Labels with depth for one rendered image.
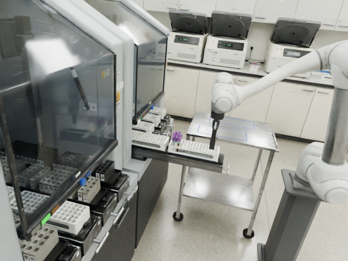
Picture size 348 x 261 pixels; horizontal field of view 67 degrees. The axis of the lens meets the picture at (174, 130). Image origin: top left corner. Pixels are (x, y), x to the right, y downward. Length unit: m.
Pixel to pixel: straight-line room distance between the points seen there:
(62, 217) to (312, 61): 1.27
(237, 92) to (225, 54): 2.49
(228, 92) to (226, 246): 1.33
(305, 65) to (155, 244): 1.55
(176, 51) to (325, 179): 2.80
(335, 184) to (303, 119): 2.61
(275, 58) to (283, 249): 2.45
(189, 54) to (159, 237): 2.48
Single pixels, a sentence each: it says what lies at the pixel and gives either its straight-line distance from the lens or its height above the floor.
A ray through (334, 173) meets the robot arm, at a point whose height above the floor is 0.96.
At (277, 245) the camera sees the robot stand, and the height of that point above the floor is 0.24.
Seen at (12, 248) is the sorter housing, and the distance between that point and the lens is 0.90.
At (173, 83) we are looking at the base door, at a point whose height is 0.58.
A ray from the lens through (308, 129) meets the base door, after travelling 4.08.
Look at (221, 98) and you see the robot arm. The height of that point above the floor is 1.25.
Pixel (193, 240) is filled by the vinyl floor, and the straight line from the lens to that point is 2.18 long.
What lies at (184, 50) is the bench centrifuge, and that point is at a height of 1.06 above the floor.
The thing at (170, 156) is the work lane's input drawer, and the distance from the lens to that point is 1.56.
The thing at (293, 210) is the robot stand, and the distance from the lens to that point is 1.81.
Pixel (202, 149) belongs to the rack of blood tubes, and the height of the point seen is 0.86.
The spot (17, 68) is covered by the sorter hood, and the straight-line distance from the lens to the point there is 0.79.
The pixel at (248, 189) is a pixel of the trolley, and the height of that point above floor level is 0.28.
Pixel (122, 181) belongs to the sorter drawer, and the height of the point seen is 0.82.
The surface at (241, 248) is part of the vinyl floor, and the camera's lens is 2.23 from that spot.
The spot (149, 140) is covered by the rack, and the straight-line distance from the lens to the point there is 1.58.
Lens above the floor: 1.61
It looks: 25 degrees down
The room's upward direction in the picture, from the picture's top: 6 degrees clockwise
